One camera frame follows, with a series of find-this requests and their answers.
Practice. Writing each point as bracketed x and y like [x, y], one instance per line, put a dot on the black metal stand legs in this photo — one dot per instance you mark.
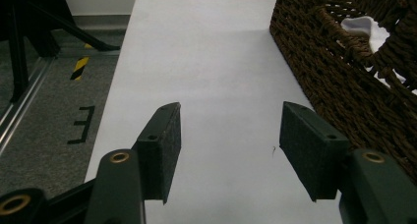
[29, 30]

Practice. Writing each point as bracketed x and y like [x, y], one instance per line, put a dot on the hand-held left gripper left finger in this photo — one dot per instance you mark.
[157, 152]

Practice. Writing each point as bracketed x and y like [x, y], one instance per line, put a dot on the dark brown woven basket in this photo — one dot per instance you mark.
[347, 96]

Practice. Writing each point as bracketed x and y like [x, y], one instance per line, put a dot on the black floor tape mark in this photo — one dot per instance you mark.
[83, 124]

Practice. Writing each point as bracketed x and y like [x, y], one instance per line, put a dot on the yellow black striped floor tape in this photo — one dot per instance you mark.
[80, 67]

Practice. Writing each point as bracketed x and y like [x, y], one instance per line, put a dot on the white cloth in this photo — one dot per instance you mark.
[373, 32]

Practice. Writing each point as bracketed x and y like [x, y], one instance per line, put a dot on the metal floor rail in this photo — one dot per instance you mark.
[24, 96]

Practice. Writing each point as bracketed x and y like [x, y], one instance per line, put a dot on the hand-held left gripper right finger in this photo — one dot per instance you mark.
[314, 152]

